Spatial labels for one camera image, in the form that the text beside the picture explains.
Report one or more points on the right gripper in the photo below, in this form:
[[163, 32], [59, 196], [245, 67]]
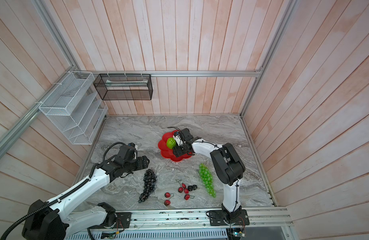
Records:
[[177, 150]]

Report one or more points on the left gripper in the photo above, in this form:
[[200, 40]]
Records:
[[145, 164]]

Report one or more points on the green custard apple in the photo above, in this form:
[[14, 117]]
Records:
[[171, 143]]

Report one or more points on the black grape bunch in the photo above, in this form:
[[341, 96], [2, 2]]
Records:
[[149, 180]]

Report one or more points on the green grape bunch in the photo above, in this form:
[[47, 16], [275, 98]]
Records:
[[207, 179]]

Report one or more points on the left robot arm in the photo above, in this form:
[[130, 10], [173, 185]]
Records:
[[55, 220]]

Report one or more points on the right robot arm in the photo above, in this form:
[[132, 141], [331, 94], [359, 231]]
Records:
[[228, 166]]

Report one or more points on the red flower-shaped fruit bowl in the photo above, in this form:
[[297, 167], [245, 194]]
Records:
[[167, 152]]

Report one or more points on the red cherry cluster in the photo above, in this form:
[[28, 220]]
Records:
[[183, 189]]

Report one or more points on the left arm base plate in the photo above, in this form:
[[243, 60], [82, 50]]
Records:
[[118, 220]]

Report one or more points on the black wire mesh basket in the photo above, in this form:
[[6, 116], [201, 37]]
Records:
[[124, 87]]

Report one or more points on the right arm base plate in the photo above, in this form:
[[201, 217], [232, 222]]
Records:
[[224, 218]]

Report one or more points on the white wire mesh shelf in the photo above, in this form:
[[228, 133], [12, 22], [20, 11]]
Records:
[[74, 110]]

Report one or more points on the aluminium frame bar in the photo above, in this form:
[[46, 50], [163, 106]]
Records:
[[234, 73]]

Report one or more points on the aluminium mounting rail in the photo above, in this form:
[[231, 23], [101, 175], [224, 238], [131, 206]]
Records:
[[177, 219]]

